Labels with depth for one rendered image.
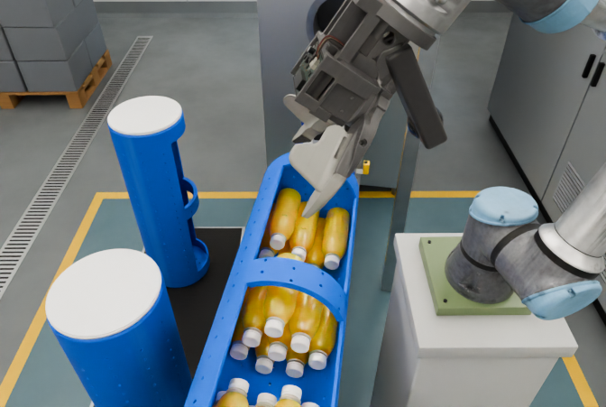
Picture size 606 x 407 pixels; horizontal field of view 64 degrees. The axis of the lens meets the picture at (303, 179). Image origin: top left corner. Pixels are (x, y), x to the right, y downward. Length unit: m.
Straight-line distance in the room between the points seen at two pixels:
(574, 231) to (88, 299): 1.07
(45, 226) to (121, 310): 2.00
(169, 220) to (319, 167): 1.70
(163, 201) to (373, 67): 1.66
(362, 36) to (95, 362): 1.08
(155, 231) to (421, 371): 1.38
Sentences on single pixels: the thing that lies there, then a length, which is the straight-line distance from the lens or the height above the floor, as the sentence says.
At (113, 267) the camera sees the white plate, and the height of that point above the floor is 1.04.
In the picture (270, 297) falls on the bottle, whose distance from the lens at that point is 1.05.
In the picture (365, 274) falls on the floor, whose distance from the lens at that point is 2.64.
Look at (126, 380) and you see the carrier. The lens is 1.42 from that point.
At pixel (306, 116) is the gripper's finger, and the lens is 0.57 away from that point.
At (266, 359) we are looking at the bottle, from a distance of 1.17.
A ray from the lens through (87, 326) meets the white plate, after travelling 1.29.
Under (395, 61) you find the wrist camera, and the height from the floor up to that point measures 1.82.
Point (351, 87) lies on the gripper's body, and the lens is 0.45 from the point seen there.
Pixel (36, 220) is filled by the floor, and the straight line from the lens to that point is 3.31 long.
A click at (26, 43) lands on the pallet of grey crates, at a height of 0.54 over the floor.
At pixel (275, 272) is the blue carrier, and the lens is 1.02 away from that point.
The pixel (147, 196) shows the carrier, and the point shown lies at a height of 0.74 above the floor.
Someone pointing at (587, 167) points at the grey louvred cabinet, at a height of 0.54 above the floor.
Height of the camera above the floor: 2.02
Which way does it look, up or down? 39 degrees down
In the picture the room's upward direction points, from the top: straight up
